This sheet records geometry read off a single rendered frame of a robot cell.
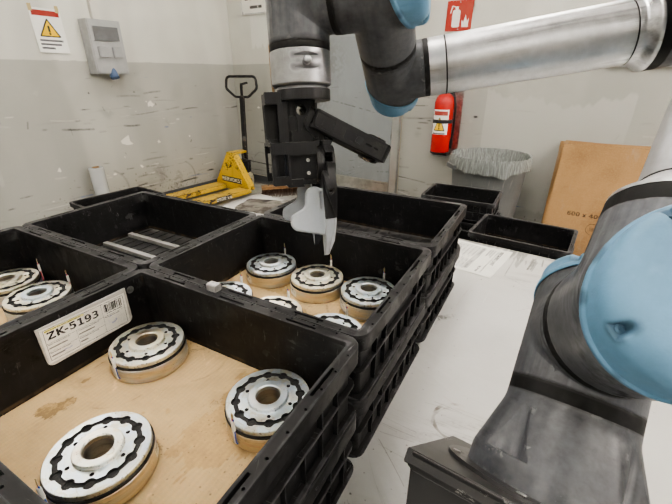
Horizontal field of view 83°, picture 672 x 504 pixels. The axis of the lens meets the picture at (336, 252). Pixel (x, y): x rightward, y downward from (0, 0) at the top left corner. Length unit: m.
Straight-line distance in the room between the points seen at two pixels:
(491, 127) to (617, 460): 3.12
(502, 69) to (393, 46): 0.15
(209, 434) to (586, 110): 3.13
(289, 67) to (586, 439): 0.47
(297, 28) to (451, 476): 0.47
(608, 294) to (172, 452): 0.45
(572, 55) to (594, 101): 2.71
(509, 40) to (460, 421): 0.56
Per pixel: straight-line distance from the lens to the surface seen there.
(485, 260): 1.25
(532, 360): 0.43
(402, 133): 3.69
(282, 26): 0.51
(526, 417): 0.42
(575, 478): 0.40
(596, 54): 0.62
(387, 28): 0.51
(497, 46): 0.59
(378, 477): 0.63
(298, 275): 0.76
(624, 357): 0.29
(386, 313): 0.52
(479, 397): 0.76
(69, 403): 0.63
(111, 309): 0.67
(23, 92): 3.92
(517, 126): 3.38
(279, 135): 0.51
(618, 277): 0.28
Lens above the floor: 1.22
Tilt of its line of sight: 25 degrees down
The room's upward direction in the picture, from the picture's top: straight up
